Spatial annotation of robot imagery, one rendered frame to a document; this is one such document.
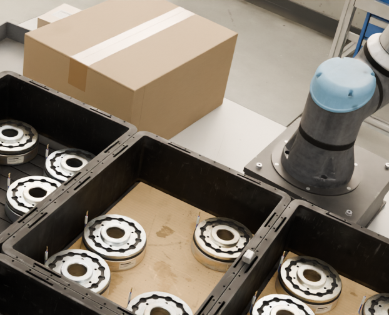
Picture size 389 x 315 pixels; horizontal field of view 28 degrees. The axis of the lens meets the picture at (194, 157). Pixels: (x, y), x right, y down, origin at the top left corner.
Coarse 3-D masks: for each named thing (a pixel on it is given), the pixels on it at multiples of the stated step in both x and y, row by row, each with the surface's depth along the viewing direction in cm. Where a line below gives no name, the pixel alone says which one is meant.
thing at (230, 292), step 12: (300, 204) 130; (312, 204) 130; (288, 216) 126; (324, 216) 128; (336, 216) 129; (276, 228) 124; (348, 228) 127; (360, 228) 127; (264, 240) 121; (384, 240) 126; (264, 252) 118; (252, 264) 118; (240, 276) 113; (228, 288) 111; (228, 300) 109; (216, 312) 108
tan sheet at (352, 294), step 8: (288, 256) 134; (272, 280) 128; (344, 280) 131; (272, 288) 127; (344, 288) 130; (352, 288) 130; (360, 288) 130; (368, 288) 131; (264, 296) 125; (344, 296) 128; (352, 296) 128; (360, 296) 129; (368, 296) 129; (336, 304) 126; (344, 304) 127; (352, 304) 127; (360, 304) 127; (248, 312) 121; (328, 312) 124; (336, 312) 125; (344, 312) 125; (352, 312) 125
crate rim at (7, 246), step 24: (168, 144) 137; (96, 168) 128; (216, 168) 134; (72, 192) 122; (48, 216) 117; (24, 264) 108; (240, 264) 115; (72, 288) 106; (216, 288) 110; (120, 312) 104
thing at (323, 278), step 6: (300, 270) 126; (306, 270) 127; (312, 270) 127; (318, 270) 127; (300, 276) 125; (324, 276) 126; (306, 282) 124; (312, 282) 124; (318, 282) 124; (324, 282) 124
